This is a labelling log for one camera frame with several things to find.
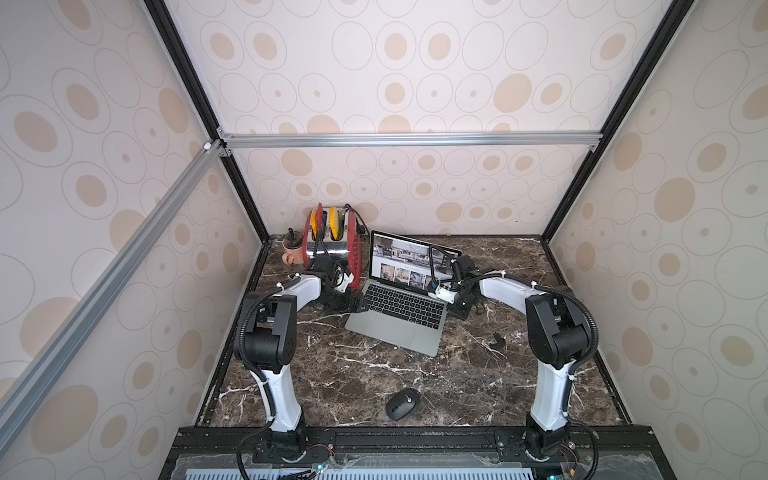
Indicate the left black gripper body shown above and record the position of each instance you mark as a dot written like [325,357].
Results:
[338,302]

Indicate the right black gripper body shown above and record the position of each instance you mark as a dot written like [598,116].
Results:
[458,302]

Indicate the black wireless mouse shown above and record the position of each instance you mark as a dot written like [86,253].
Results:
[402,404]

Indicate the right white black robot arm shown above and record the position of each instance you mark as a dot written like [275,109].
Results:
[562,335]

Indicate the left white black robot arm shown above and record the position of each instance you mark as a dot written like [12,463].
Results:
[266,342]

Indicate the silver open laptop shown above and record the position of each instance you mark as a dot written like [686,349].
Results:
[399,304]

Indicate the red chrome toaster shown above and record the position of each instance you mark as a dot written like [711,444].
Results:
[341,256]

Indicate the yellow toy toast slice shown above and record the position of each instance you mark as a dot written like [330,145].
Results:
[336,222]

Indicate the red toy toast slice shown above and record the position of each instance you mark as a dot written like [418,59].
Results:
[317,223]

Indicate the horizontal silver aluminium bar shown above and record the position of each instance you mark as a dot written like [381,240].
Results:
[392,140]

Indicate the diagonal silver aluminium bar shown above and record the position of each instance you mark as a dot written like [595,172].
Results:
[53,360]

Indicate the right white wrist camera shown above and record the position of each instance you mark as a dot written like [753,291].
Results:
[444,294]

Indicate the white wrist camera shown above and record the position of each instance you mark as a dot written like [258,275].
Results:
[342,281]
[444,294]

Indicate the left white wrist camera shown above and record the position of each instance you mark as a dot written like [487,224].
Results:
[342,281]

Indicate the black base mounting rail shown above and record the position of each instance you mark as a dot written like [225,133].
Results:
[612,452]

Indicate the left black frame post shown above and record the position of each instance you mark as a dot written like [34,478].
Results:
[161,17]

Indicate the black frame post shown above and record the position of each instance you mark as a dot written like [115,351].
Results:
[161,17]
[662,37]

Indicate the right black frame post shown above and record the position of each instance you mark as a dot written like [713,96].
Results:
[662,37]

